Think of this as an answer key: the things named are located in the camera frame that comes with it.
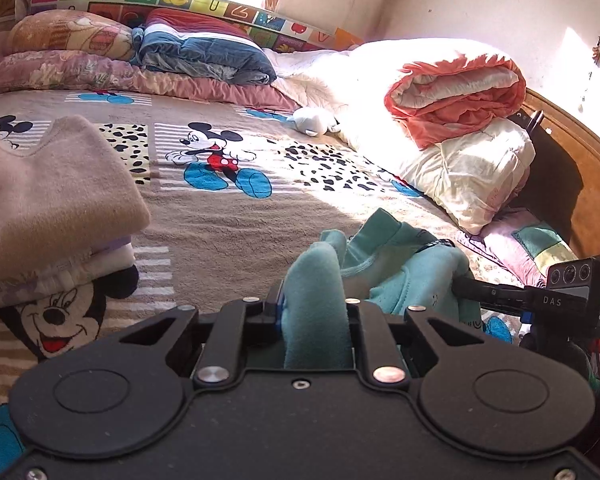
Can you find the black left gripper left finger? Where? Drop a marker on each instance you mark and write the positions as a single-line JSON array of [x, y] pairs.
[[245, 332]]

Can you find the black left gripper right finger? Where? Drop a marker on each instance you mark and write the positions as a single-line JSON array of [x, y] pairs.
[[377, 356]]

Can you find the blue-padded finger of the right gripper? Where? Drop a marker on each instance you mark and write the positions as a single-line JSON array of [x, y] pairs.
[[506, 299]]

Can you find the teal child sweatshirt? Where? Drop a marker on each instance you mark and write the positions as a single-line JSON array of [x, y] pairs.
[[389, 263]]

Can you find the pink green patterned pillow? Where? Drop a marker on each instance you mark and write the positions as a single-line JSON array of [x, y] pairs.
[[525, 245]]

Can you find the wooden bed headboard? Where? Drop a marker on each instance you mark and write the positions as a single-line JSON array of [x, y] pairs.
[[563, 187]]

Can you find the cream floral pillow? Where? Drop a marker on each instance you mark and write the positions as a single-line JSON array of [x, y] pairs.
[[474, 176]]

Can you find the white lavender folded garments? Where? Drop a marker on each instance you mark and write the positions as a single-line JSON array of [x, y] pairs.
[[68, 273]]

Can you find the Mickey Mouse plush blanket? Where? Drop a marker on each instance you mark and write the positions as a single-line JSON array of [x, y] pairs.
[[202, 247]]

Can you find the coral white rolled quilt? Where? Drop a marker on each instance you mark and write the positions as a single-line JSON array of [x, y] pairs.
[[440, 100]]

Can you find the beige folded fleece garment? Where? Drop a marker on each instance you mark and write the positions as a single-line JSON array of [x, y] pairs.
[[69, 193]]

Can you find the small white plush toy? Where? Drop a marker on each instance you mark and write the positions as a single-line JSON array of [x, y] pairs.
[[314, 121]]

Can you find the white fluffy duvet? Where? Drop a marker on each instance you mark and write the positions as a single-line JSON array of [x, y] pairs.
[[351, 86]]

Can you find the blue red folded quilt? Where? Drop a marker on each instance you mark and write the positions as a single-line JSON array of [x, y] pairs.
[[199, 46]]

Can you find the colourful alphabet foam mat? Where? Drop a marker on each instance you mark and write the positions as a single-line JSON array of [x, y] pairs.
[[266, 28]]

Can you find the pink floral quilt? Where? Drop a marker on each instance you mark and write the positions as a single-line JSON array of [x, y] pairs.
[[77, 70]]

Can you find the orange patterned pillow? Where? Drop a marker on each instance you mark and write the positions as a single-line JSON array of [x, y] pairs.
[[71, 30]]

